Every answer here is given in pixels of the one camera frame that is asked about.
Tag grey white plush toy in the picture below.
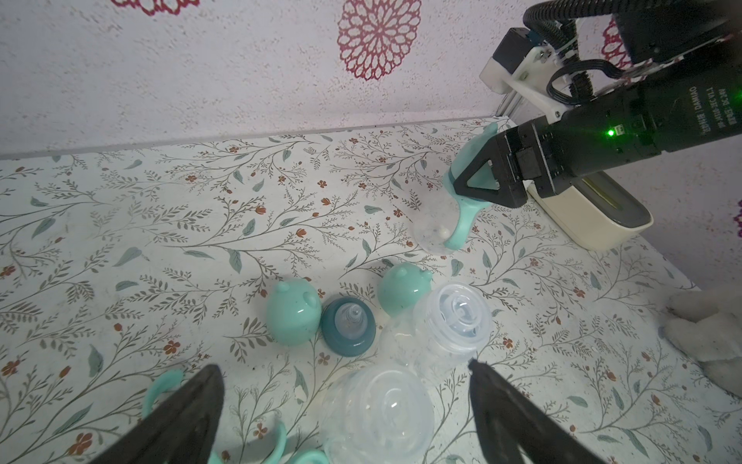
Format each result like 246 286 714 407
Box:
663 283 741 396

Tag cream box dark lid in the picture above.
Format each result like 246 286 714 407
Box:
527 172 654 251

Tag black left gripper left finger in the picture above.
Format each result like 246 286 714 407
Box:
92 365 224 463

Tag teal nipple collar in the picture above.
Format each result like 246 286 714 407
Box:
320 297 377 358

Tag mint bottle cap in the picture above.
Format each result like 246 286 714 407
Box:
378 263 433 318
266 278 322 346

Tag clear baby bottle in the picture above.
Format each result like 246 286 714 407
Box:
379 282 493 388
319 363 435 463
412 185 465 255

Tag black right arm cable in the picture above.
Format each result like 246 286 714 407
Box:
521 0 720 106

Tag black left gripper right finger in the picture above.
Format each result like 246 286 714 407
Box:
468 359 602 463

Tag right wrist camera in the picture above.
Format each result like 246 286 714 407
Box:
479 27 569 123

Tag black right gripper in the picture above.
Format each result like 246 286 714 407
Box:
451 36 741 209

